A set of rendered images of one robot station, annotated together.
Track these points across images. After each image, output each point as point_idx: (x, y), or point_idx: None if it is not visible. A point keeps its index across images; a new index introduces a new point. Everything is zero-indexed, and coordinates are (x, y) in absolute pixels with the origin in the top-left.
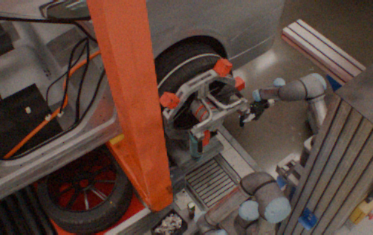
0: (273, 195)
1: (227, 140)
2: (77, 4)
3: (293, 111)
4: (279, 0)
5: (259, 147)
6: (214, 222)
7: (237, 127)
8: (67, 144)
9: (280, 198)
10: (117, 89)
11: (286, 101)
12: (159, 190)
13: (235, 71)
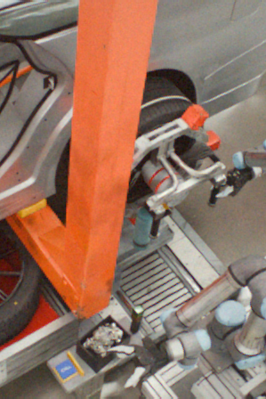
0: None
1: (178, 225)
2: (25, 17)
3: None
4: None
5: (225, 240)
6: (189, 321)
7: (192, 207)
8: None
9: None
10: (88, 139)
11: None
12: (98, 284)
13: None
